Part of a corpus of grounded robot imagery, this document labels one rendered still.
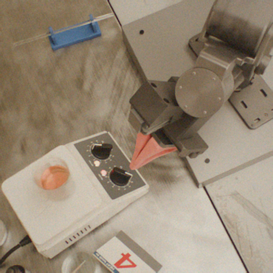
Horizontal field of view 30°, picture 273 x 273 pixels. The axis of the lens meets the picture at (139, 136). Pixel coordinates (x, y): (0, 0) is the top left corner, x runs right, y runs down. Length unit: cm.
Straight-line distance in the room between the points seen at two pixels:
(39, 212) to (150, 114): 28
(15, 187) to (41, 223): 7
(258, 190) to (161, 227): 17
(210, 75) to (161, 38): 38
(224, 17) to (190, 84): 10
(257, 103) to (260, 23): 28
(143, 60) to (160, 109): 34
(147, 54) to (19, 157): 29
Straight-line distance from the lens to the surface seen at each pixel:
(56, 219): 77
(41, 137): 92
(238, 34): 62
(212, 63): 56
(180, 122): 64
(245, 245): 84
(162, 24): 94
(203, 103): 57
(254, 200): 86
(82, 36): 100
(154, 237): 84
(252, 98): 88
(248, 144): 86
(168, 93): 60
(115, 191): 80
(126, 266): 81
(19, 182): 80
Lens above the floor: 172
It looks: 67 degrees down
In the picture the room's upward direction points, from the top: 9 degrees counter-clockwise
